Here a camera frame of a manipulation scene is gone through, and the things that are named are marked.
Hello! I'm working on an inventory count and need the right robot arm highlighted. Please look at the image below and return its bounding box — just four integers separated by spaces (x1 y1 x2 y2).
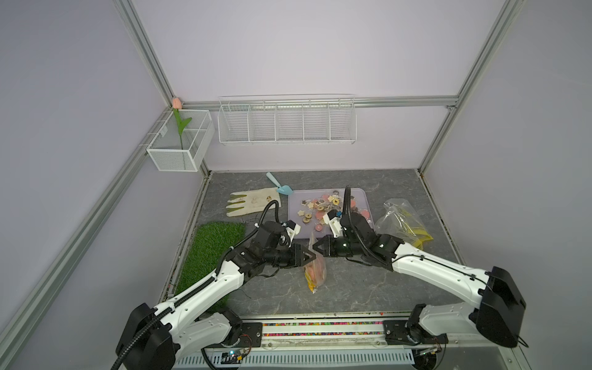
313 187 527 348

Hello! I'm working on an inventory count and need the clear ziploc bag of cookies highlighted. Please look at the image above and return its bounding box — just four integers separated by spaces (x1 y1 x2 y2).
375 198 432 247

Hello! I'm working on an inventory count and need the light blue garden trowel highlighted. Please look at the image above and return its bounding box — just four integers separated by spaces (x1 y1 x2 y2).
266 172 294 196

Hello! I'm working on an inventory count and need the ziploc bag with small cookies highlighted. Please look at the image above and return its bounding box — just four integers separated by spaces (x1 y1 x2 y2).
393 208 434 250

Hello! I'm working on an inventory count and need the white wire wall shelf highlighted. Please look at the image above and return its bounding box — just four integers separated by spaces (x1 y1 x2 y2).
217 94 358 145

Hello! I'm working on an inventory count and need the green artificial grass mat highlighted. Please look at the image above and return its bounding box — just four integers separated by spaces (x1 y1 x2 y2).
175 221 246 294

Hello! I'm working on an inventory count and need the white mesh wall box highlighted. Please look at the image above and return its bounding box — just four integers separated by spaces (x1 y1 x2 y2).
146 109 215 173

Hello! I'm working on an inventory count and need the lilac plastic tray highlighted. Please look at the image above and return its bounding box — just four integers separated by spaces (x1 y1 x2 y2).
287 187 375 240

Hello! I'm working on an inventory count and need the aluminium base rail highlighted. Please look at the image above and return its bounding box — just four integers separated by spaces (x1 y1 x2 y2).
122 310 519 370

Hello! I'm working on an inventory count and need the artificial pink tulip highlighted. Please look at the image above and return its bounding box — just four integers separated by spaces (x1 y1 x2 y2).
171 97 193 150

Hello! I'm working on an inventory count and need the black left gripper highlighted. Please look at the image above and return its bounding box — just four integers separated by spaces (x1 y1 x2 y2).
264 243 315 268

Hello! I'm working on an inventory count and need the ziploc bag with yellow toy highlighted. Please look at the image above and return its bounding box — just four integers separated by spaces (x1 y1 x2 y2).
304 232 327 294

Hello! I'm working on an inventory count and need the pile of poured cookies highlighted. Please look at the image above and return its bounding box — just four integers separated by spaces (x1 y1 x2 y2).
288 188 374 237

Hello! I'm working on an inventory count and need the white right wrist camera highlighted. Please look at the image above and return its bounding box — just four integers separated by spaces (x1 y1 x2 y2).
323 210 343 238

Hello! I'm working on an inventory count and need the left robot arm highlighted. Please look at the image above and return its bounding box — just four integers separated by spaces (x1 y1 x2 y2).
112 217 315 369

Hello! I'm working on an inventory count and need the cream gardening glove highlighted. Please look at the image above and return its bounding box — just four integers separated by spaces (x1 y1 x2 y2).
226 187 282 217

